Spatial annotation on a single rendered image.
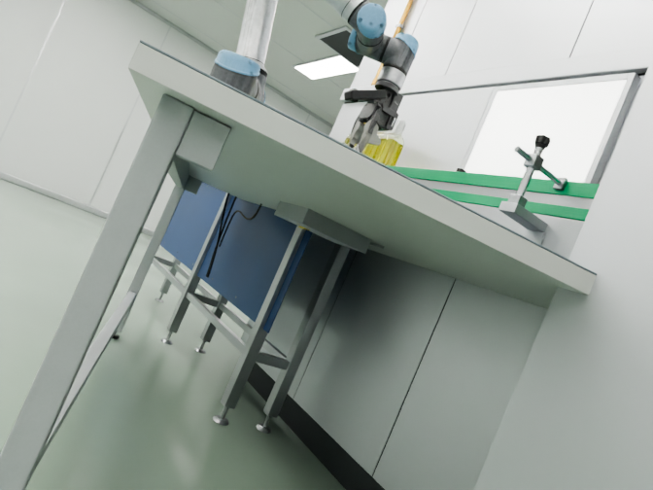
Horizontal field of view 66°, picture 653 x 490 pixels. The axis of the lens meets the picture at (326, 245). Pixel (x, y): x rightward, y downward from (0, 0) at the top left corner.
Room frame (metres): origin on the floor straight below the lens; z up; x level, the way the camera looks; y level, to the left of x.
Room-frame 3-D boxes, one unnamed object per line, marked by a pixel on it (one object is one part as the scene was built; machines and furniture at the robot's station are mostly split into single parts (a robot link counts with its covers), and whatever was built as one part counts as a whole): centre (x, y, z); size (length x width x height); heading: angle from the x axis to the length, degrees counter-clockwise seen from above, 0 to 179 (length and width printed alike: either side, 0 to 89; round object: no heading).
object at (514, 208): (1.01, -0.33, 0.90); 0.17 x 0.05 x 0.23; 122
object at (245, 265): (2.33, 0.41, 0.54); 1.59 x 0.18 x 0.43; 32
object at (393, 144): (1.67, -0.07, 0.99); 0.06 x 0.06 x 0.21; 32
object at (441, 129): (1.58, -0.29, 1.15); 0.90 x 0.03 x 0.34; 32
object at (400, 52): (1.44, 0.02, 1.24); 0.09 x 0.08 x 0.11; 89
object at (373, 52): (1.43, 0.12, 1.24); 0.11 x 0.11 x 0.08; 89
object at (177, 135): (1.35, 0.42, 0.36); 1.51 x 0.09 x 0.71; 16
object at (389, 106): (1.44, 0.01, 1.08); 0.09 x 0.08 x 0.12; 120
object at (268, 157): (1.53, -0.24, 0.73); 1.58 x 1.52 x 0.04; 16
